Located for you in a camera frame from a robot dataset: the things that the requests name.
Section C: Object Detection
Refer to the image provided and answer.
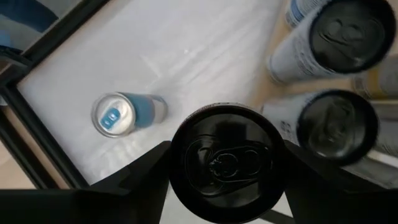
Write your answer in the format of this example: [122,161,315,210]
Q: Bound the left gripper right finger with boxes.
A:
[283,139,398,224]

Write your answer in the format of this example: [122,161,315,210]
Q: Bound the Red Bull can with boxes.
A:
[91,91,169,139]

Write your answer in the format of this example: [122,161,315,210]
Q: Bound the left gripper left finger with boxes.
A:
[0,140,172,224]

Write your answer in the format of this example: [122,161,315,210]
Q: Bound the black aluminium table frame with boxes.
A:
[0,0,109,190]

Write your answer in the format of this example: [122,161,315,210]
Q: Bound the wooden shelf with black frame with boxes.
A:
[247,0,398,224]

